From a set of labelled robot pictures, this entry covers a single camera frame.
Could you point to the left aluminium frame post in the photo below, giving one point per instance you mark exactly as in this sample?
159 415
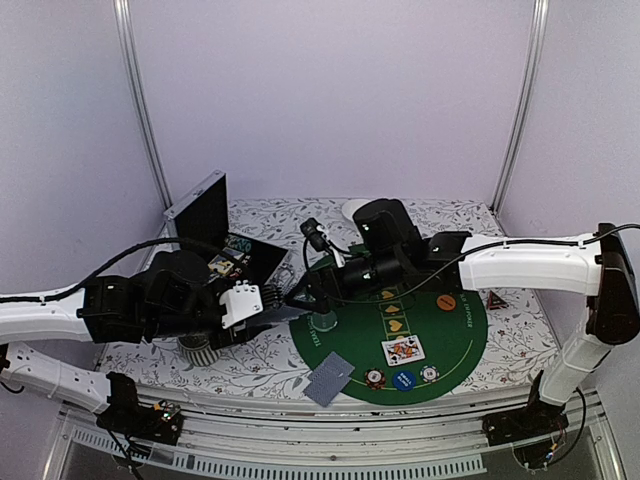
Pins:
125 30

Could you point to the red chip stack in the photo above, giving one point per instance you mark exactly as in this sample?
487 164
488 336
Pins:
375 379

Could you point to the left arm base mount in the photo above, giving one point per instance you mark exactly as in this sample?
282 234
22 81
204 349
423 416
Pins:
161 423

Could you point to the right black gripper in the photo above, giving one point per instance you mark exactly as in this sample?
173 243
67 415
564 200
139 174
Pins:
316 285

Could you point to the white ceramic bowl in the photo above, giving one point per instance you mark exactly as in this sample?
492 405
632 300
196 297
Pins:
349 208

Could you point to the clear acrylic dealer button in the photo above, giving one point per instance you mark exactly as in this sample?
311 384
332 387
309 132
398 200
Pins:
325 322

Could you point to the orange big blind button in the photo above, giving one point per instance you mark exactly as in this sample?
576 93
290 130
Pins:
446 303

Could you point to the white chip stack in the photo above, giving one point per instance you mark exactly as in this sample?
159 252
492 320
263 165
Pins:
429 374

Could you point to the face-up queen card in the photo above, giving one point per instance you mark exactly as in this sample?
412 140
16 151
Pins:
403 351

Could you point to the round green poker mat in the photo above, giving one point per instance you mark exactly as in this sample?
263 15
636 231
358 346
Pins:
454 342

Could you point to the card deck in case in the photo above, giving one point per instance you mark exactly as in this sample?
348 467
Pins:
221 266

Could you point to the red black triangle button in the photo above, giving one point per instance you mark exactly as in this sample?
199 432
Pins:
495 302

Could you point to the aluminium frame post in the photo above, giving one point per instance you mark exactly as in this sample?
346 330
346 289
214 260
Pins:
533 56
125 30

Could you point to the striped ceramic mug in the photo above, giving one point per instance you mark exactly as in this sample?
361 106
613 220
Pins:
197 350

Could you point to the blue small blind button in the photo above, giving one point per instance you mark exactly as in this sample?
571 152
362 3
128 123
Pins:
404 381

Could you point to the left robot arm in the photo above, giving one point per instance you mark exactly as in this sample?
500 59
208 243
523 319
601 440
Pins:
174 296

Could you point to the right aluminium frame post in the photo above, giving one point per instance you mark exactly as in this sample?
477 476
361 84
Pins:
533 56

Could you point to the aluminium poker chip case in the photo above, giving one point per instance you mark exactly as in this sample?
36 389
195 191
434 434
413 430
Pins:
202 214

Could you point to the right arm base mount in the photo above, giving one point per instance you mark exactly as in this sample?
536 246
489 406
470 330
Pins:
535 419

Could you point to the blue playing card deck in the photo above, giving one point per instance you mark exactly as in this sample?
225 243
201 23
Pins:
282 314

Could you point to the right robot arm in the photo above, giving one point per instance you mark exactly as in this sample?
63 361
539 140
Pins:
595 265

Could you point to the poker chips back row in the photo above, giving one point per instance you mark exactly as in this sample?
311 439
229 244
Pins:
238 243

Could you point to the dealt blue playing card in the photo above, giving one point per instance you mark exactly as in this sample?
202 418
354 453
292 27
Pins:
332 364

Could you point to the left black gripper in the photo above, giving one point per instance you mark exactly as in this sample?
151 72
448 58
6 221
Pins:
237 336

